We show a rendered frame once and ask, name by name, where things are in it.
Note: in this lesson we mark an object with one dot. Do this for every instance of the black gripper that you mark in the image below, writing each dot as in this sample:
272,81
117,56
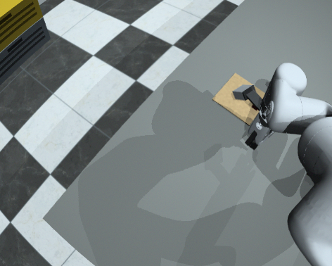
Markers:
260,131

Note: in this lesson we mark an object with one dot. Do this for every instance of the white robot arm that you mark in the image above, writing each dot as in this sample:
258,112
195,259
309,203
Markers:
310,222

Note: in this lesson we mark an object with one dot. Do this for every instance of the tan mottled mat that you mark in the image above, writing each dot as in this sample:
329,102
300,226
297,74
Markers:
241,109

